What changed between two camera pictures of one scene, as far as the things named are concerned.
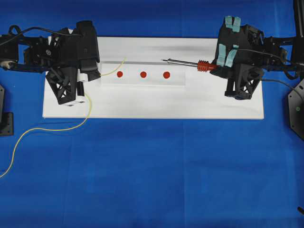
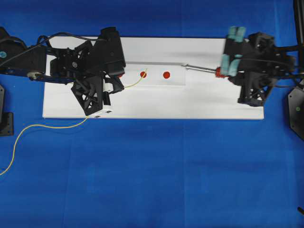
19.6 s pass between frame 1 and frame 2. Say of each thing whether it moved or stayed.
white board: stayed
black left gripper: moved
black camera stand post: stayed
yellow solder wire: moved
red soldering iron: moved
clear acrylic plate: stayed
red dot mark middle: stayed
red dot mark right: stayed
